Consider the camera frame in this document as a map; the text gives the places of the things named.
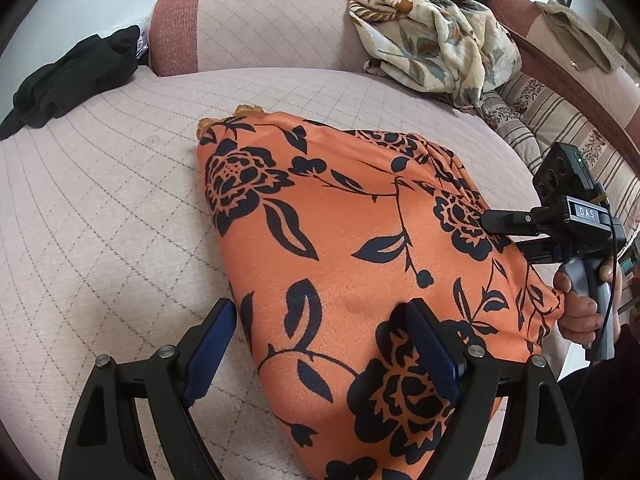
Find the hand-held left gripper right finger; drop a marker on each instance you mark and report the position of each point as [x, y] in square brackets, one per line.
[432, 350]

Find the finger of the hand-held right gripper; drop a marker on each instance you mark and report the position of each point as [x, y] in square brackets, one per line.
[537, 251]
[510, 222]

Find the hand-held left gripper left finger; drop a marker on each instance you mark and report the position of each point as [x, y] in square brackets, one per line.
[212, 340]

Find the orange floral garment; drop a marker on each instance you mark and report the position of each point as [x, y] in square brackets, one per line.
[340, 240]

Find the person's right hand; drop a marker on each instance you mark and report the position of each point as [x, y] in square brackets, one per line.
[577, 320]

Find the striped patterned cushion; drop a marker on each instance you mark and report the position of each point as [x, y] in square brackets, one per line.
[550, 115]

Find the pink quilted sofa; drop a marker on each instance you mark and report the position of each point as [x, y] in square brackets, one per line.
[100, 210]

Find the person's dark trouser leg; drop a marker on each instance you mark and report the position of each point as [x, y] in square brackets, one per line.
[605, 410]

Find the beige cloth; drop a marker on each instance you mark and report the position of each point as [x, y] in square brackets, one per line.
[575, 30]

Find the cream floral blanket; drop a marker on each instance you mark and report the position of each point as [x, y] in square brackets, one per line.
[440, 45]

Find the purple white plastic bag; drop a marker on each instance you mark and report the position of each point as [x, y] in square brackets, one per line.
[144, 45]

